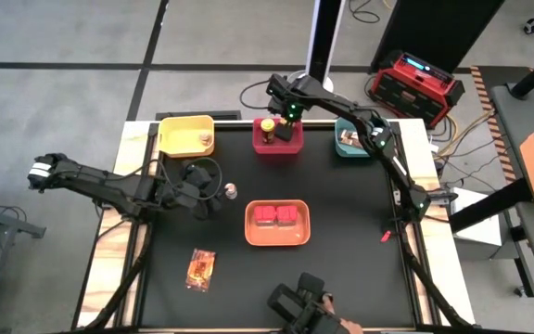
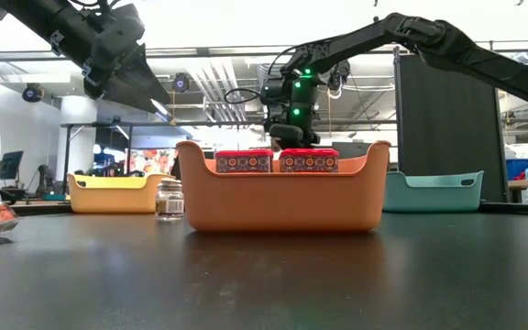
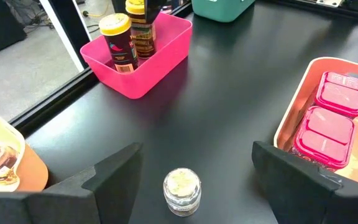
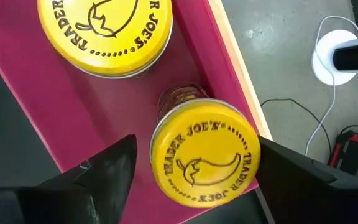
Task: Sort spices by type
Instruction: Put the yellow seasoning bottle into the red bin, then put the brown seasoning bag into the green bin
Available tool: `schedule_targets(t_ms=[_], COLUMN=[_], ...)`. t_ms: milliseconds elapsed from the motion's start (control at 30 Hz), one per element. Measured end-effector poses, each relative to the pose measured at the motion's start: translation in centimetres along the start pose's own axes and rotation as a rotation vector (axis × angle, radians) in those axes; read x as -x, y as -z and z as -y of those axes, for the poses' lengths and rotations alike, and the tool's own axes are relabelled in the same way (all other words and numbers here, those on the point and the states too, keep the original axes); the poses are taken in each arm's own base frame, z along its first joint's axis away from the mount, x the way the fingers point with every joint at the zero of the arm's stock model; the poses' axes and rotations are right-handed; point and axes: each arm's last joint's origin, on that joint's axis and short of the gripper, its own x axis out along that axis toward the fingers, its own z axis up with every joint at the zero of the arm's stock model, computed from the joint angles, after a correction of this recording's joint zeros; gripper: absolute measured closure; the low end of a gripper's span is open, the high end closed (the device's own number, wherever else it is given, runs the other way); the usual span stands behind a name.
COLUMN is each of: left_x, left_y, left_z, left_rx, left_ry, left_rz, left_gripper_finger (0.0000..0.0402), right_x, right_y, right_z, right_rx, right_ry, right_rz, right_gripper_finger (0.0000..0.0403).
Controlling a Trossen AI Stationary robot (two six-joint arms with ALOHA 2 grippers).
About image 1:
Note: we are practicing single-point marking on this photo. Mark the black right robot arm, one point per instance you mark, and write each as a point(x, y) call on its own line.
point(341, 106)

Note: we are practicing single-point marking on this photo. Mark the grey side table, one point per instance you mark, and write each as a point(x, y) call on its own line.
point(510, 120)

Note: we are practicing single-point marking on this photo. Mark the orange plastic bin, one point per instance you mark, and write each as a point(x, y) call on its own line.
point(276, 236)

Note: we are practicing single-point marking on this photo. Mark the brown spice packet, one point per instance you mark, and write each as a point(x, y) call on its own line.
point(351, 138)

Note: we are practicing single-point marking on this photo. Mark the white box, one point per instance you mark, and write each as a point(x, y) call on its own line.
point(475, 222)

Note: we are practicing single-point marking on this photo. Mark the yellow plastic bin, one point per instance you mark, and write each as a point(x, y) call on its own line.
point(183, 137)

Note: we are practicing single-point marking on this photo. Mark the red black power station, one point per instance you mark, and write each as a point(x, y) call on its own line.
point(410, 93)

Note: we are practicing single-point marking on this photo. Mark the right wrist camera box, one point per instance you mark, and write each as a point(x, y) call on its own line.
point(277, 82)

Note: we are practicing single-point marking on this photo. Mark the black table frame strut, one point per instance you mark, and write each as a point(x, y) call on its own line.
point(116, 290)
point(431, 287)

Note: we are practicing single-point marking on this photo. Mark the black partition panel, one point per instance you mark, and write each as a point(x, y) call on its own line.
point(434, 28)

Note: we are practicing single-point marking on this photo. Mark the person's hand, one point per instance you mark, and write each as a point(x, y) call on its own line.
point(348, 325)

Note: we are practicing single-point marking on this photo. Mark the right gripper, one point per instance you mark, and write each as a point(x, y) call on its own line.
point(288, 104)

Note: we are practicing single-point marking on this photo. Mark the red tag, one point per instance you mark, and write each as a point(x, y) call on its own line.
point(385, 236)

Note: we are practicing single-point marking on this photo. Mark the red plastic bin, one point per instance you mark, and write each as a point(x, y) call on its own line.
point(278, 149)

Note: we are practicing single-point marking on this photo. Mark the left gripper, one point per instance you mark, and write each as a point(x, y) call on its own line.
point(179, 195)

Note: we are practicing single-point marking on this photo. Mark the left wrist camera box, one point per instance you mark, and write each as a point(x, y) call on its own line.
point(197, 176)

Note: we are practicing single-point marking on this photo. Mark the teal plastic bin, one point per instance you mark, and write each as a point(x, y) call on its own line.
point(350, 153)

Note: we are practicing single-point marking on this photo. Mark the black side table beam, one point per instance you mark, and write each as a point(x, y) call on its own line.
point(489, 209)

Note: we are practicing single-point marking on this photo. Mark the orange spice packet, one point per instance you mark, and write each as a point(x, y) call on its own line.
point(200, 276)

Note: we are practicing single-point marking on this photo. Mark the black orange striped floor strip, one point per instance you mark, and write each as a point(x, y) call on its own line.
point(480, 90)

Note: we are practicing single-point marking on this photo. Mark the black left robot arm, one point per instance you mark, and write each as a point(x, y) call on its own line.
point(100, 185)

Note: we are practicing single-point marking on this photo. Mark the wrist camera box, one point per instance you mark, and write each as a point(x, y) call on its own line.
point(277, 82)
point(197, 176)

